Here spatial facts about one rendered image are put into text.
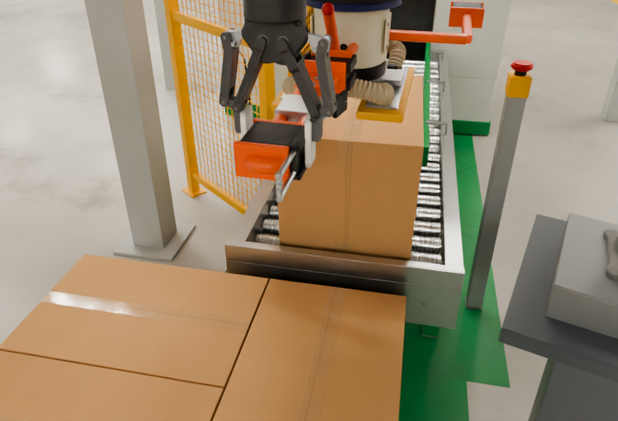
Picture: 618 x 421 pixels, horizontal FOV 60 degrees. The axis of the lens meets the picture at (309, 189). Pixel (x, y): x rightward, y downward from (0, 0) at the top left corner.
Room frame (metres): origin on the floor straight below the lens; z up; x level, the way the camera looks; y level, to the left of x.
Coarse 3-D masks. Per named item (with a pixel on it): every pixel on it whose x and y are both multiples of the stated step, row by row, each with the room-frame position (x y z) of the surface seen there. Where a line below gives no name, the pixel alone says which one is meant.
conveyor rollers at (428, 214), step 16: (416, 64) 3.29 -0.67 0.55; (432, 64) 3.33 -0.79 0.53; (432, 96) 2.73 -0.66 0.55; (432, 112) 2.54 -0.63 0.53; (432, 128) 2.30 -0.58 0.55; (432, 144) 2.12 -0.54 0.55; (432, 160) 2.01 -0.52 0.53; (432, 176) 1.84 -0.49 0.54; (432, 192) 1.74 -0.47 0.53; (272, 208) 1.60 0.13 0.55; (432, 208) 1.66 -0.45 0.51; (272, 224) 1.50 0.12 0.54; (416, 224) 1.50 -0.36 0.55; (432, 224) 1.50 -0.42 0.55; (256, 240) 1.42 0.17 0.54; (272, 240) 1.41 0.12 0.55; (416, 240) 1.41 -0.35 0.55; (432, 240) 1.41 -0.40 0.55; (416, 256) 1.32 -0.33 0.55; (432, 256) 1.32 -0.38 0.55
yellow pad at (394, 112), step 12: (408, 72) 1.32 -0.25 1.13; (408, 84) 1.23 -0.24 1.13; (396, 96) 1.14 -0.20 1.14; (408, 96) 1.19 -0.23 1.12; (360, 108) 1.08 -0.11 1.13; (372, 108) 1.08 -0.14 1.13; (384, 108) 1.07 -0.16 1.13; (396, 108) 1.07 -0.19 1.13; (384, 120) 1.05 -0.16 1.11; (396, 120) 1.04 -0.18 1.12
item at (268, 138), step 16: (256, 128) 0.67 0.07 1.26; (272, 128) 0.67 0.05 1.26; (288, 128) 0.67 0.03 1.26; (240, 144) 0.62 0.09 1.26; (256, 144) 0.62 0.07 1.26; (272, 144) 0.62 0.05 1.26; (288, 144) 0.62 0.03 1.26; (240, 160) 0.62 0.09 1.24; (256, 176) 0.62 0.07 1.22; (272, 176) 0.61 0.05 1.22
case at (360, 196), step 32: (416, 96) 1.65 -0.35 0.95; (352, 128) 1.39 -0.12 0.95; (384, 128) 1.39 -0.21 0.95; (416, 128) 1.39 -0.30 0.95; (320, 160) 1.32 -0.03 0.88; (352, 160) 1.30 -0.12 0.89; (384, 160) 1.29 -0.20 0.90; (416, 160) 1.27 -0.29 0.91; (288, 192) 1.34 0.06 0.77; (320, 192) 1.32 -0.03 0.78; (352, 192) 1.30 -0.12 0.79; (384, 192) 1.29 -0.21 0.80; (416, 192) 1.27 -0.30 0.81; (288, 224) 1.34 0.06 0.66; (320, 224) 1.32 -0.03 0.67; (352, 224) 1.30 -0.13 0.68; (384, 224) 1.29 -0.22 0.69; (384, 256) 1.29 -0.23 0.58
